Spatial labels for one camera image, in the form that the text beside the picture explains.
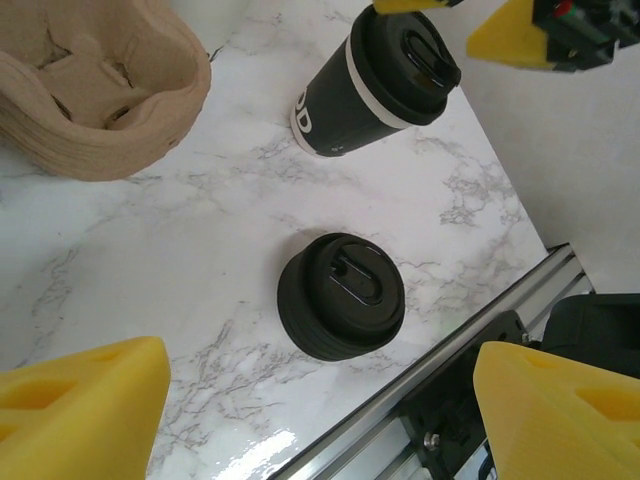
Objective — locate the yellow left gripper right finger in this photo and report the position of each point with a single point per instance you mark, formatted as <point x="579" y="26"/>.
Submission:
<point x="560" y="425"/>

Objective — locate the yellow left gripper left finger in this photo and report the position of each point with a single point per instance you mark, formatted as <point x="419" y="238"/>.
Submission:
<point x="75" y="415"/>

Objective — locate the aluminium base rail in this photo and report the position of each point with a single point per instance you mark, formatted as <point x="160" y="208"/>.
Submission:
<point x="360" y="432"/>

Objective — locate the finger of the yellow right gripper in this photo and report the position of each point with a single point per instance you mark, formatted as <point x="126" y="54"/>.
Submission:
<point x="510" y="35"/>
<point x="405" y="5"/>

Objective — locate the black round lid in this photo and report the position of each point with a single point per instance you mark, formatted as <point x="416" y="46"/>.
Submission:
<point x="310" y="320"/>

